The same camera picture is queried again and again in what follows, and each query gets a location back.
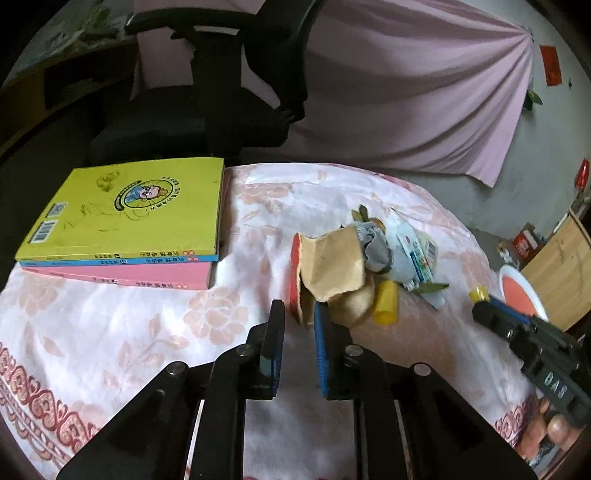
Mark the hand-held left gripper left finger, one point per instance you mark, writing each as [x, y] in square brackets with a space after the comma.
[276, 376]

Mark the small green leaf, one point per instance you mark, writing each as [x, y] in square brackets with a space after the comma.
[360, 214]

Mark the red carton box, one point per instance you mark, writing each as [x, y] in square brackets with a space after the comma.
[524, 244]

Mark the yellow book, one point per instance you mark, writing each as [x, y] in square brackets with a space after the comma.
[115, 207]

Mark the wooden shelf desk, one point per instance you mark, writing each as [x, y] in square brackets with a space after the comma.
[27, 101]

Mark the red hanging ornament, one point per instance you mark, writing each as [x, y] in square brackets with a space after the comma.
[584, 174]

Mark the white red plastic basin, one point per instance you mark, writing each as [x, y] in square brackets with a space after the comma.
[519, 290]

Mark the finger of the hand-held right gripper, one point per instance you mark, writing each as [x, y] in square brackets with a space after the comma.
[510, 310]
[491, 316]

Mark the grey wrapper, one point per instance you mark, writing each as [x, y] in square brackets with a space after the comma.
[374, 249]

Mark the yellow bottle cap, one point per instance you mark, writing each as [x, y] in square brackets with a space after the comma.
[479, 293]

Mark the green hanging cap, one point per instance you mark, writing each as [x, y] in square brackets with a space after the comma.
[533, 100]

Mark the red paper poster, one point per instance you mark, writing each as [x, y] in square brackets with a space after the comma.
[550, 64]

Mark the blue book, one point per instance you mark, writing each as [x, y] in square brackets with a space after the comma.
[69, 264]

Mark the pile of papers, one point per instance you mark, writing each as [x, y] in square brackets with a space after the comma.
[92, 27]

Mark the yellow plastic tube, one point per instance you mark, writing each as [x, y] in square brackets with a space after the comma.
[386, 304]

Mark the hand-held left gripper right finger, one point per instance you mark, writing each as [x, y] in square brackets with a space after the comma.
[322, 355]

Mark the white floor litter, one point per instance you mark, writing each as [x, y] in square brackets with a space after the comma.
[504, 253]

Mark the wooden cabinet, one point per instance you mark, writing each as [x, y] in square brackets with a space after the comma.
[563, 263]

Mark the black office chair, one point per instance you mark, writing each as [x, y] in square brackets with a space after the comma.
[152, 120]

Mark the torn brown paper packet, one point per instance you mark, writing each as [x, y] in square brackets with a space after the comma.
[332, 263]

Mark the person's right hand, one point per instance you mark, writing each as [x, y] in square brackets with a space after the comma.
[538, 434]

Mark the pink book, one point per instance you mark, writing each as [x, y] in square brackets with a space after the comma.
[161, 276]

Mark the pink hanging cloth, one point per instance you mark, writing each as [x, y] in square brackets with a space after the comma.
[392, 92]

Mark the floral pink blanket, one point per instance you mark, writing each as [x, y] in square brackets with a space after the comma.
[115, 332]

